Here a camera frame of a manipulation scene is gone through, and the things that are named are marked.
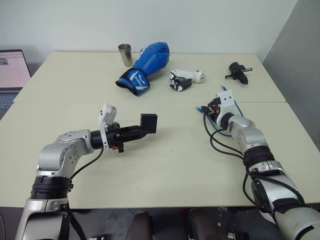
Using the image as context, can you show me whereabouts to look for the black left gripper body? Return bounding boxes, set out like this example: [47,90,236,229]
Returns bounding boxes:
[107,121,127,154]

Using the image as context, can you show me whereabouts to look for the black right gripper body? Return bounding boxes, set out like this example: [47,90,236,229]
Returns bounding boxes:
[206,97,222,121]

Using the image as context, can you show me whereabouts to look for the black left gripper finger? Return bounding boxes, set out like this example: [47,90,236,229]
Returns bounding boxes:
[121,124,144,135]
[123,131,152,144]

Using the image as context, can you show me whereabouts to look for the small black box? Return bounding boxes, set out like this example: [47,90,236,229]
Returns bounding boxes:
[139,113,158,135]

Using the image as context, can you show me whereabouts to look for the blue Ethernet cable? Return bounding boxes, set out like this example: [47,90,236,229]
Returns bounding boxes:
[194,84,245,138]

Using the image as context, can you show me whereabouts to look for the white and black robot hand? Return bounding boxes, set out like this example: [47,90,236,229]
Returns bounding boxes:
[168,69,207,92]

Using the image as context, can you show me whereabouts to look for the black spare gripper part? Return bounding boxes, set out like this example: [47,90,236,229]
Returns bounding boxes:
[224,61,254,85]

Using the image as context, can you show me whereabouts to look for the blue boxing glove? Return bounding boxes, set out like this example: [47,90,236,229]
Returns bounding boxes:
[115,41,171,97]

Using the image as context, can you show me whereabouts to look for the stacked steel cups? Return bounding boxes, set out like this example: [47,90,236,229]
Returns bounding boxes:
[117,43,134,68]

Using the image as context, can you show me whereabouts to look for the dark rounded shape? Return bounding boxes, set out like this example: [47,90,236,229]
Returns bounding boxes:
[186,208,222,240]
[124,211,154,240]

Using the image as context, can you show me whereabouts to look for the grey partition panel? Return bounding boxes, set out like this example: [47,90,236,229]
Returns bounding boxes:
[259,0,320,156]

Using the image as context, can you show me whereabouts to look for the open laptop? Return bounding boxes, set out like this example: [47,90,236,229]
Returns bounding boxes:
[0,48,33,111]

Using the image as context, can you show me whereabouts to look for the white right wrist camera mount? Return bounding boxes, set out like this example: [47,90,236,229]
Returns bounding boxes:
[215,90,236,129]

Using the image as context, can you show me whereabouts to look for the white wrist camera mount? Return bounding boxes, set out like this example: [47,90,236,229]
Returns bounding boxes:
[98,102,118,150]
[215,90,236,129]

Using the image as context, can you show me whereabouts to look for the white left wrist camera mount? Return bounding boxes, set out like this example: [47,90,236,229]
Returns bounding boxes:
[98,102,118,150]

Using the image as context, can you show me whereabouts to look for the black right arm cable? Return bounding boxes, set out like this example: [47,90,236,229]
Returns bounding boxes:
[202,111,256,204]

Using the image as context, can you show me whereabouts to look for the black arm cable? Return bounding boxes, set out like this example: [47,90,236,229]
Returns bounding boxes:
[202,111,256,204]
[66,147,105,240]

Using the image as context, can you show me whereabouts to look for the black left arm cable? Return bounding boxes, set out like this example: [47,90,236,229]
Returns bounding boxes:
[66,147,105,240]

